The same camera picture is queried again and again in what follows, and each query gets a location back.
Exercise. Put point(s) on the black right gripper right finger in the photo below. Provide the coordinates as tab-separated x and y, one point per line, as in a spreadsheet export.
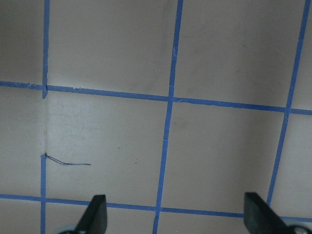
259	218

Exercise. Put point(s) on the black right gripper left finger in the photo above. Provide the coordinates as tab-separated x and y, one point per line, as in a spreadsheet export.
95	218

